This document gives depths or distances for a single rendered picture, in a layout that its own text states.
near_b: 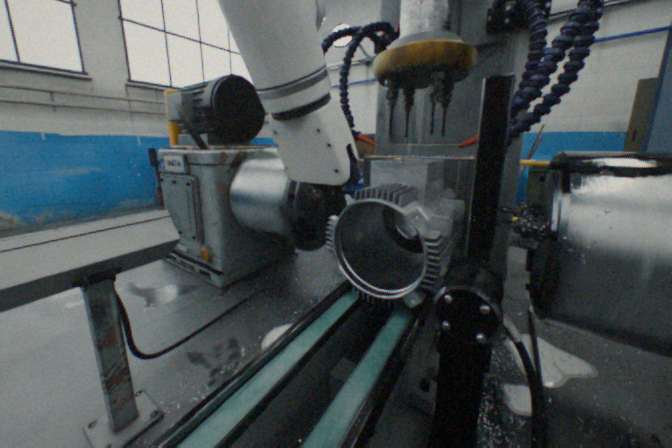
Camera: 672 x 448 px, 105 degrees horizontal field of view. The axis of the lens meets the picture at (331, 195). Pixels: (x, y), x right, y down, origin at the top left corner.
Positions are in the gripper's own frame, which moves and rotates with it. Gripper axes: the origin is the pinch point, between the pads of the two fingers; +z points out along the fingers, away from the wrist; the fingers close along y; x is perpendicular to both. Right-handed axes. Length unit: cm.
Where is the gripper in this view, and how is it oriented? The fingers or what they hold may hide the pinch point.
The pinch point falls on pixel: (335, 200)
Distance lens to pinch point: 39.6
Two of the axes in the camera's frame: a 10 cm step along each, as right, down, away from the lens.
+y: 8.3, 1.1, -5.4
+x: 4.8, -6.3, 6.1
